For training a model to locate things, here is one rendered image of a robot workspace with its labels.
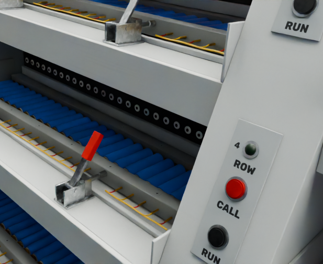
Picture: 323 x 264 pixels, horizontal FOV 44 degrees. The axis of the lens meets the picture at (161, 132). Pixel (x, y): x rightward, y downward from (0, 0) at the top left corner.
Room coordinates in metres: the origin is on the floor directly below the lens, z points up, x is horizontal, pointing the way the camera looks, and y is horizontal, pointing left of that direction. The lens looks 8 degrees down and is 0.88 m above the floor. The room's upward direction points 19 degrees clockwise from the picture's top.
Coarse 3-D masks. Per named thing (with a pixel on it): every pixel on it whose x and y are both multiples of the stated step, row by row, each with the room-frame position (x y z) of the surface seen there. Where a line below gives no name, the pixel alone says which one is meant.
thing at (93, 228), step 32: (0, 64) 0.83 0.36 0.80; (160, 128) 0.59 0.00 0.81; (0, 160) 0.54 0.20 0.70; (32, 160) 0.55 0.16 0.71; (64, 160) 0.55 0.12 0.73; (32, 192) 0.48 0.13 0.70; (64, 224) 0.44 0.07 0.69; (96, 224) 0.43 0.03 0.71; (128, 224) 0.43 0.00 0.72; (96, 256) 0.41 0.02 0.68; (128, 256) 0.38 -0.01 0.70; (160, 256) 0.35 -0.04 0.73
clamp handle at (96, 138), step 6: (96, 132) 0.47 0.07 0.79; (90, 138) 0.47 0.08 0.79; (96, 138) 0.47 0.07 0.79; (102, 138) 0.47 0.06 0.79; (90, 144) 0.47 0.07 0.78; (96, 144) 0.47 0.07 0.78; (84, 150) 0.47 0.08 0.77; (90, 150) 0.46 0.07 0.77; (84, 156) 0.46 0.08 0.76; (90, 156) 0.46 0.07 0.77; (84, 162) 0.46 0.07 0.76; (78, 168) 0.46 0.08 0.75; (84, 168) 0.46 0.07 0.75; (78, 174) 0.46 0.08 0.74; (72, 180) 0.46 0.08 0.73; (78, 180) 0.46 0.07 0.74; (72, 186) 0.46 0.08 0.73
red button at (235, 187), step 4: (232, 180) 0.32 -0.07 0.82; (236, 180) 0.32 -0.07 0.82; (228, 184) 0.32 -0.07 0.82; (232, 184) 0.32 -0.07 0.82; (236, 184) 0.32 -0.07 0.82; (240, 184) 0.31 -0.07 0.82; (228, 188) 0.32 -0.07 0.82; (232, 188) 0.32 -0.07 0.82; (236, 188) 0.32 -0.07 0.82; (240, 188) 0.31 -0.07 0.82; (228, 192) 0.32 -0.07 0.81; (232, 192) 0.32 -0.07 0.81; (236, 192) 0.31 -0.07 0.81; (240, 192) 0.31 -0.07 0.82; (232, 196) 0.32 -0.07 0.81; (236, 196) 0.31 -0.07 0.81; (240, 196) 0.31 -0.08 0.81
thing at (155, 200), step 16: (0, 112) 0.66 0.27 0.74; (16, 112) 0.64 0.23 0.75; (32, 128) 0.60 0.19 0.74; (48, 128) 0.59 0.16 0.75; (32, 144) 0.57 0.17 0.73; (48, 144) 0.58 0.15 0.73; (64, 144) 0.55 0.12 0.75; (80, 160) 0.53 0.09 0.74; (96, 160) 0.51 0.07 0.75; (112, 176) 0.49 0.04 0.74; (128, 176) 0.48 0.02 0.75; (112, 192) 0.47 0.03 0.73; (128, 192) 0.47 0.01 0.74; (144, 192) 0.45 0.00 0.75; (160, 192) 0.46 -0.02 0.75; (160, 208) 0.44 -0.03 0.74; (176, 208) 0.43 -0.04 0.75; (160, 224) 0.42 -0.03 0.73
